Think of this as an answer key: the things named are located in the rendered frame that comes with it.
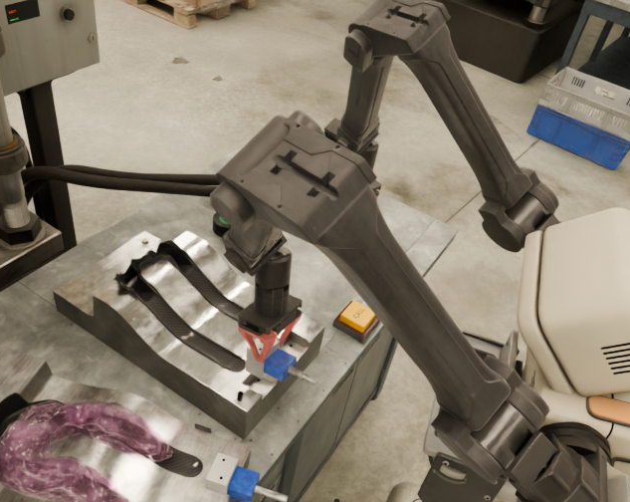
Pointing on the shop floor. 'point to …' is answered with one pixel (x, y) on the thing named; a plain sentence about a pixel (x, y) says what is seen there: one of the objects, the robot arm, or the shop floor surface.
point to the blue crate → (579, 137)
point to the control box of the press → (24, 21)
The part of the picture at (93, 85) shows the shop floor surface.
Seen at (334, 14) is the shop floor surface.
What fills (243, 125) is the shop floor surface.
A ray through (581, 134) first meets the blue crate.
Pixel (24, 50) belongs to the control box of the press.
